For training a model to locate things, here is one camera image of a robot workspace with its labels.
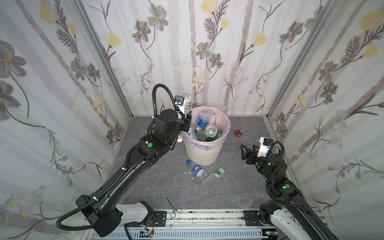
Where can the clear ribbed water bottle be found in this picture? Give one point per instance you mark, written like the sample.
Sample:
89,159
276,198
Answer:
185,109

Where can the cream plastic waste bin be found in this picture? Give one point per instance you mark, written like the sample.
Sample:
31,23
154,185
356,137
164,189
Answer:
206,153

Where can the Pepsi label bottle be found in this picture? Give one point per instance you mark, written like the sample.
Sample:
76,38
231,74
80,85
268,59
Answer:
197,170

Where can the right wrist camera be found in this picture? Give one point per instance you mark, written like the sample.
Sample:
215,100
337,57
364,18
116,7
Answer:
265,145

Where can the clear bottle green cap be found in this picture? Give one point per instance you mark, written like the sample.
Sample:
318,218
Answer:
210,181

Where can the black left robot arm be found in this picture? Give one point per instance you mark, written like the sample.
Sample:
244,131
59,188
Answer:
100,211

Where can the green soda bottle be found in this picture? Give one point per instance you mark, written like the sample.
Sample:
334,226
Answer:
218,135
201,135

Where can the metal forceps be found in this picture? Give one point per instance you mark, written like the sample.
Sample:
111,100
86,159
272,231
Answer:
175,210

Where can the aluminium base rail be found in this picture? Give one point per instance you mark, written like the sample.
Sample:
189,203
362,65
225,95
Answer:
227,224

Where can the pink bin liner bag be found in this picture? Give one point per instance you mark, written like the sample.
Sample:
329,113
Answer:
219,120

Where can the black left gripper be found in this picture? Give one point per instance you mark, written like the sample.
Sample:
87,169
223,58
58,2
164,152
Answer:
182,120

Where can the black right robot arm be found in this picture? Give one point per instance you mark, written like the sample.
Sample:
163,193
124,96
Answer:
287,209

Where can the red handled scissors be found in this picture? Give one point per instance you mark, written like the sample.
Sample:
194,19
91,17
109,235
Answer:
239,133

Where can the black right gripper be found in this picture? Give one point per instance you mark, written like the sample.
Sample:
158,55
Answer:
250,154

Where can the blue label bottle white cap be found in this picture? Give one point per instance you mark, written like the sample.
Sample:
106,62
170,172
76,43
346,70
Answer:
204,118

